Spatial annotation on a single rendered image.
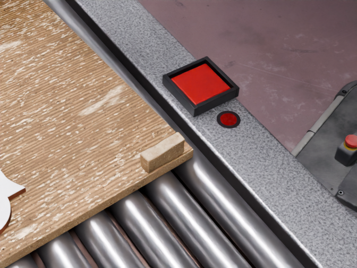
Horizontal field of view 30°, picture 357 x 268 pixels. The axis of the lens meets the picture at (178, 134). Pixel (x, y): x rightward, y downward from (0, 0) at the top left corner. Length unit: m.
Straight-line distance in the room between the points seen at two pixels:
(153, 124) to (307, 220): 0.22
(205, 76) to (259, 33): 1.56
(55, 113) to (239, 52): 1.57
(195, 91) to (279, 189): 0.18
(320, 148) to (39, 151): 1.09
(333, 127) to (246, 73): 0.55
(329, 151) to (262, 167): 0.96
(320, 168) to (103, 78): 0.95
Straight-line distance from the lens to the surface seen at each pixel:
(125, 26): 1.02
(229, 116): 0.89
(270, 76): 2.31
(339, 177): 1.74
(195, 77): 0.92
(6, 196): 0.78
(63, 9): 1.05
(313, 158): 1.77
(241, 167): 0.84
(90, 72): 0.91
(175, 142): 0.79
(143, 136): 0.83
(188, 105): 0.88
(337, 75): 2.37
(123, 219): 0.79
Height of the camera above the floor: 1.56
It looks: 49 degrees down
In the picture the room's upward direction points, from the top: 4 degrees clockwise
